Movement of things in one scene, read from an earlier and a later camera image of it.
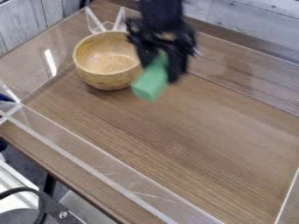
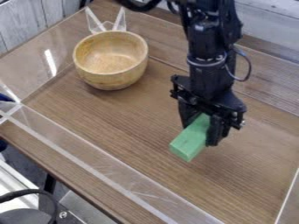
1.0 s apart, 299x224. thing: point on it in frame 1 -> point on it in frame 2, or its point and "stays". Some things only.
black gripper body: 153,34 -> 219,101
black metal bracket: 57,211 stays
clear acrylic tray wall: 207,155 stays
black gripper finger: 147,54 -> 188,112
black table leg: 49,185 stays
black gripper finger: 176,66 -> 219,129
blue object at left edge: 4,98 stays
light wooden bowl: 106,59 stays
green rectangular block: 152,80 -> 191,139
